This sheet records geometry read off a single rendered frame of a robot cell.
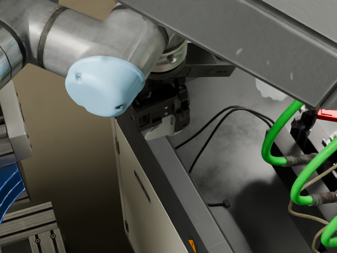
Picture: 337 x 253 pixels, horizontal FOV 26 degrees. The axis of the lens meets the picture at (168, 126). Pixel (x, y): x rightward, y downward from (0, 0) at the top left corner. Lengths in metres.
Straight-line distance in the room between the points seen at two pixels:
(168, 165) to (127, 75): 0.63
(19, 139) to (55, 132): 1.16
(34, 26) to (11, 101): 0.64
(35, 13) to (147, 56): 0.13
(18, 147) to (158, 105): 0.52
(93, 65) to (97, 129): 1.79
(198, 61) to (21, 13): 0.27
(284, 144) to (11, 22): 0.73
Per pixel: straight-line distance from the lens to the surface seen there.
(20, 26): 0.82
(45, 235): 2.15
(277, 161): 1.20
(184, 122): 1.03
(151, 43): 0.81
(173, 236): 1.56
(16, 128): 1.42
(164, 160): 1.40
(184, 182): 1.38
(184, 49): 0.92
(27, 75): 2.73
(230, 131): 1.58
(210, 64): 0.99
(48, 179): 2.49
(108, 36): 0.79
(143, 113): 0.98
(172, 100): 0.99
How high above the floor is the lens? 2.17
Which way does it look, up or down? 58 degrees down
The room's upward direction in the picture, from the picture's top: straight up
